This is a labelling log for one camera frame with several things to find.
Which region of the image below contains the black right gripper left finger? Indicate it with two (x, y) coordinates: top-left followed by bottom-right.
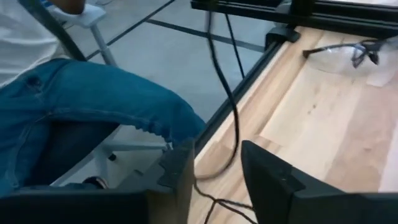
(0, 139), (195, 224)

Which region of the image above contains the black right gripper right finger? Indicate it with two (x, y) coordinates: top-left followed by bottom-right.
(241, 139), (398, 224)

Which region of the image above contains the long thin black cord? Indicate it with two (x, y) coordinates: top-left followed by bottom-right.
(193, 9), (259, 224)

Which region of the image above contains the person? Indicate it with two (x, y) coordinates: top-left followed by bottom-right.
(0, 0), (206, 197)

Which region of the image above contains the white office chair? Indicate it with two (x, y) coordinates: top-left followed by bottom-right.
(46, 3), (174, 187)

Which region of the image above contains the thin black hanging cable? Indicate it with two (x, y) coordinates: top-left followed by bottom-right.
(224, 12), (246, 79)

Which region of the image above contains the small black looped cord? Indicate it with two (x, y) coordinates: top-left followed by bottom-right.
(302, 36), (398, 88)

